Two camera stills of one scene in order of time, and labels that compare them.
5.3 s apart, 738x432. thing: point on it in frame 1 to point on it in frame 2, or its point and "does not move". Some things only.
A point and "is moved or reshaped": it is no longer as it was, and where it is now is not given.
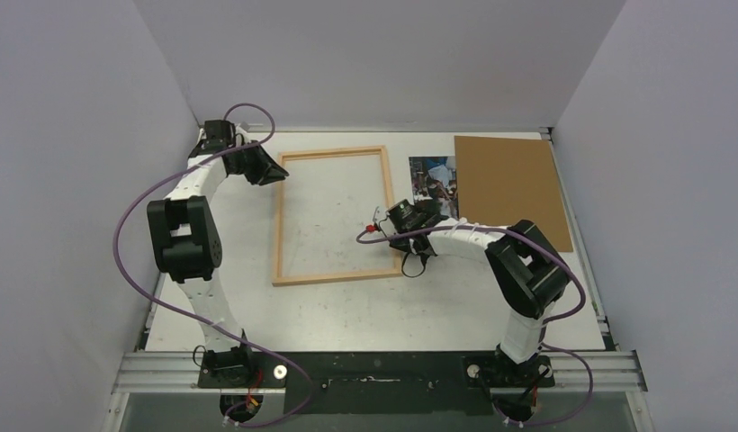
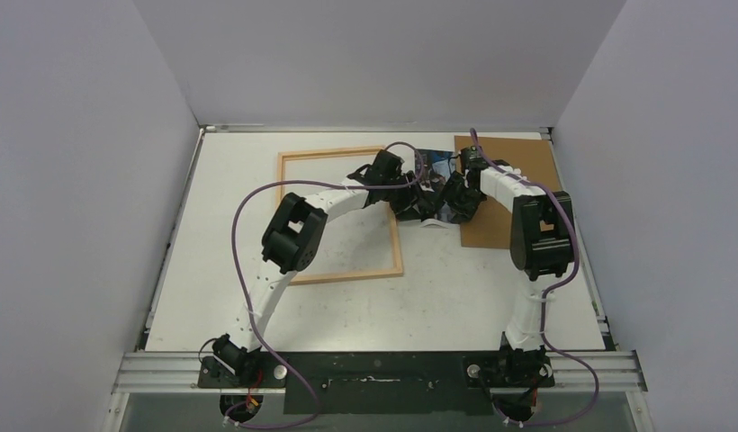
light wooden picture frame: x=278 y=278 does not move
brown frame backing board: x=506 y=181 does not move
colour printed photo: x=435 y=179 is moved or reshaped
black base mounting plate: x=382 y=382 does not move
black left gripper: x=266 y=171 to x=412 y=198
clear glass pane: x=324 y=202 does not move
